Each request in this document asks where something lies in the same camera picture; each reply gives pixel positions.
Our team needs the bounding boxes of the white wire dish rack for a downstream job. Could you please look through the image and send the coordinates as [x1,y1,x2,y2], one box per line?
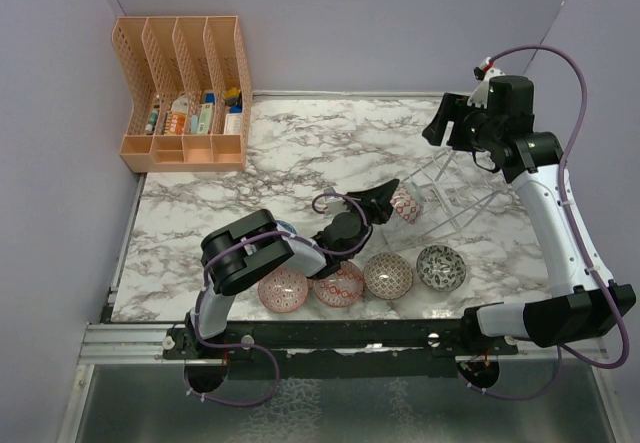
[374,150,511,252]

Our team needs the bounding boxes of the small marker bottles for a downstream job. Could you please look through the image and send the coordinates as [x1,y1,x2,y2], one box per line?
[144,94,160,135]

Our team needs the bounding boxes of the black mounting rail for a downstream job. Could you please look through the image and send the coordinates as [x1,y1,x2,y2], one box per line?
[151,319,517,383]

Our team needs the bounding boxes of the pink pattern bowl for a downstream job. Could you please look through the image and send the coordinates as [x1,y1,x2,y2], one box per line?
[257,268,309,313]

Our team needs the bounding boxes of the yellow black toy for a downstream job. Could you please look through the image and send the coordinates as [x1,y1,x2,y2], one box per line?
[225,87,242,107]

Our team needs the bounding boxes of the brown lattice pattern bowl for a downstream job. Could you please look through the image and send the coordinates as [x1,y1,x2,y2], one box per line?
[363,252,413,300]

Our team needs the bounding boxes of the aluminium extrusion frame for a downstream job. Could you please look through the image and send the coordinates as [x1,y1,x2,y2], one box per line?
[78,324,169,365]

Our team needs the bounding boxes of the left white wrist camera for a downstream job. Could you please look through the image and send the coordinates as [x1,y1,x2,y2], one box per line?
[319,188,349,216]

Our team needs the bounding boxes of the peach plastic desk organizer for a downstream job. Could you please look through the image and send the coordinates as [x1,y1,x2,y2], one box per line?
[112,16,253,174]

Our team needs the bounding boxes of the black white leaf bowl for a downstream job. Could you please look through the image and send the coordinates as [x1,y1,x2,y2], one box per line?
[416,245,467,292]

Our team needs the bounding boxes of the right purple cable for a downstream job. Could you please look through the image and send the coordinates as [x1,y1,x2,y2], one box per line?
[462,45,632,402]

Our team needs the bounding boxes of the blue triangle pattern bowl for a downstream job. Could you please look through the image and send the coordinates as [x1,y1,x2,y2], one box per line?
[391,184,423,224]

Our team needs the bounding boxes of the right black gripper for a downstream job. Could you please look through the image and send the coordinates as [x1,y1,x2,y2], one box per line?
[424,92,502,153]

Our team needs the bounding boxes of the orange white box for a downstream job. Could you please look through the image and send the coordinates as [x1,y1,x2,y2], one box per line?
[164,94,189,136]

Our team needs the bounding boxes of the green white box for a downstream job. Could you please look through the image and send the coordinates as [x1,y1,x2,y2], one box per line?
[191,102,215,135]

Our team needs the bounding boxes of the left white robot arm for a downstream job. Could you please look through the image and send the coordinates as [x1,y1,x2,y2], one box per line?
[186,178,400,358]

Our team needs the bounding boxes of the red diamond pattern bowl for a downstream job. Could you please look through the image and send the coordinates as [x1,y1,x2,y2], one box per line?
[313,261,365,308]

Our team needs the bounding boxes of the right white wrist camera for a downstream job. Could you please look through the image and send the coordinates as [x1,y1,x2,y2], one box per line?
[467,57,505,109]

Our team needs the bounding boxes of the blue diamond dot bowl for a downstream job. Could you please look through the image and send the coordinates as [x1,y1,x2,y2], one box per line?
[276,220,298,235]

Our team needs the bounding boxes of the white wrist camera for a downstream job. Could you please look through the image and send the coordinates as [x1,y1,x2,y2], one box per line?
[467,57,505,109]
[319,188,349,216]

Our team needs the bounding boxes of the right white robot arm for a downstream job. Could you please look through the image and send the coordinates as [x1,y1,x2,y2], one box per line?
[422,75,636,354]

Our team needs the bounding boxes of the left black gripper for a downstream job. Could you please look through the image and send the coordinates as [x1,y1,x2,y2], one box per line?
[341,179,399,238]

